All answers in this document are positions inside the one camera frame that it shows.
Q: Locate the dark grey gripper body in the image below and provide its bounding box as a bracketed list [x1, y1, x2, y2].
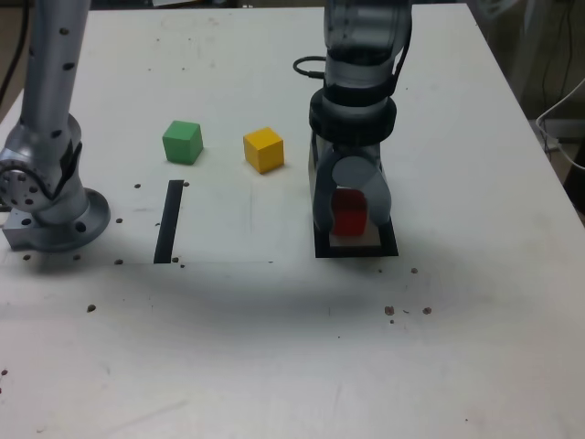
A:
[313, 134, 385, 161]

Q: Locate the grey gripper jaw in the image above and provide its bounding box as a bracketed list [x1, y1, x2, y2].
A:
[332, 155, 393, 229]
[312, 145, 342, 233]

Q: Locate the red cube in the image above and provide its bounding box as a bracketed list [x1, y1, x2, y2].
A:
[331, 189, 369, 238]

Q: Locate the yellow cube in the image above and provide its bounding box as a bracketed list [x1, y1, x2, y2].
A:
[242, 126, 285, 176]

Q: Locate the green cube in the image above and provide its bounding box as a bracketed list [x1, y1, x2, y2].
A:
[162, 120, 204, 165]

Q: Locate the black tape square outline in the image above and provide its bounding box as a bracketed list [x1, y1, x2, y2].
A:
[311, 195, 399, 260]

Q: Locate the black tape strip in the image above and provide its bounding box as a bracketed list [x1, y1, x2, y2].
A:
[153, 179, 185, 265]

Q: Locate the black camera cable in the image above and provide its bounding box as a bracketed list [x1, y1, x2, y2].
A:
[293, 27, 411, 91]

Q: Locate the white cable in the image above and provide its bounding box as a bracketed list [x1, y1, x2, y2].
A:
[534, 76, 585, 171]

